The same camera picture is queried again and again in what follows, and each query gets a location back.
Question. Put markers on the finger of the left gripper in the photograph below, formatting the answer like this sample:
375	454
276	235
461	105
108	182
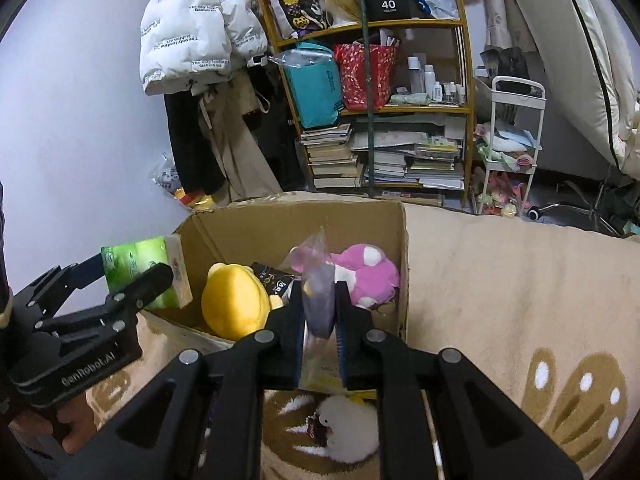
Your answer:
134	296
78	275

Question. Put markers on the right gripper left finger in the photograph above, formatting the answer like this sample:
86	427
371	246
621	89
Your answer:
200	417

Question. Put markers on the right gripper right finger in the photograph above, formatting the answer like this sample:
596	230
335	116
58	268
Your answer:
439	415

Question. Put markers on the green tissue pack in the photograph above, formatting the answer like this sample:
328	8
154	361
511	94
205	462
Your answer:
125	262

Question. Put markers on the yellow plush toy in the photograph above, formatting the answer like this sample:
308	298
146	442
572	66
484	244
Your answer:
234	302

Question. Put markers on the white fluffy plush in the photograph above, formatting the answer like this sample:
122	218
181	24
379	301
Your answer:
345	430

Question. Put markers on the black Face tissue pack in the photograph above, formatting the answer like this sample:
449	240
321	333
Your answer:
277	283

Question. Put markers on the clear plastic bagged item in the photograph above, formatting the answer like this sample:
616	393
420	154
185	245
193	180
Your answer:
312	262

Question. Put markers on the pink plush toy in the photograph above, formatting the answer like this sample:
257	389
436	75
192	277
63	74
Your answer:
372	279

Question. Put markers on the person left hand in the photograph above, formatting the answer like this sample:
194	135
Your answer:
75	415

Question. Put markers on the plastic bag with toys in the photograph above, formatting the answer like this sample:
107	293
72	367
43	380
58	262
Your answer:
165	176

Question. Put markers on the cardboard box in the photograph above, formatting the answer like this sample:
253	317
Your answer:
264	231

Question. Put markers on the beige trench coat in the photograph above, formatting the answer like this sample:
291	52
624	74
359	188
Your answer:
246	172

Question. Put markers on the stack of books left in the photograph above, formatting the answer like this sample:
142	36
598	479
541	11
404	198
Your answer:
332	161

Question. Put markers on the stack of books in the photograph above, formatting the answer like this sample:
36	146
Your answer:
332	161
408	150

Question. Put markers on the white puffer jacket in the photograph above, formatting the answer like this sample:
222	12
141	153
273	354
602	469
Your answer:
187	45

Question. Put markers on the stack of books right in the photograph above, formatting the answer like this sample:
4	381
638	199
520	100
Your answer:
408	150

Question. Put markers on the teal bag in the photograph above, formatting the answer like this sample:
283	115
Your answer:
314	81

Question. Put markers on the white rolling cart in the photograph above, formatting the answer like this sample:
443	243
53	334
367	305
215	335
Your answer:
508	145

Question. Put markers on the wooden bookshelf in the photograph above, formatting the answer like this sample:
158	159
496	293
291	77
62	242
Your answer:
432	75

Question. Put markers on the red gift bag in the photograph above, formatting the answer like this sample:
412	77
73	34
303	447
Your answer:
351	63

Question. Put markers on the cream folded mattress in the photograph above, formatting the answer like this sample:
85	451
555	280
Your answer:
590	73

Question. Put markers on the green pole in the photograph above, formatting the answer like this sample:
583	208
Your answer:
369	96

